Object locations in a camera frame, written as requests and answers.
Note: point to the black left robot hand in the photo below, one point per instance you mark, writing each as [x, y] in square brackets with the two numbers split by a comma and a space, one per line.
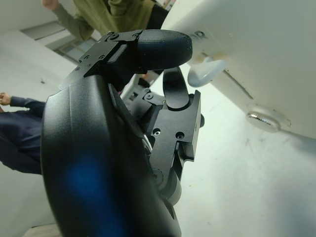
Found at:
[98, 148]

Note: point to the white two-slot toaster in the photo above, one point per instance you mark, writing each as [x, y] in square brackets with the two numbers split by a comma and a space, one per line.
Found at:
[259, 49]

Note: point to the person in navy top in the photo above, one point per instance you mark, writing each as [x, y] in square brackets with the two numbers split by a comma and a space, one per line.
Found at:
[22, 133]

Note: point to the person in olive top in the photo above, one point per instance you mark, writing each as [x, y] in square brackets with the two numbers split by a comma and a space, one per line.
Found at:
[111, 17]

